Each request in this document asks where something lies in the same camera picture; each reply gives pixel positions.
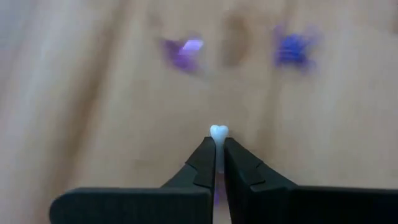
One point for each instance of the white plastic bone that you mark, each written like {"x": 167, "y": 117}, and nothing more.
{"x": 219, "y": 133}

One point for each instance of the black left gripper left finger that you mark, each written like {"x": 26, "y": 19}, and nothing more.
{"x": 140, "y": 205}

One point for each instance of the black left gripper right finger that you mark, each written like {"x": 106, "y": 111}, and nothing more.
{"x": 280, "y": 205}

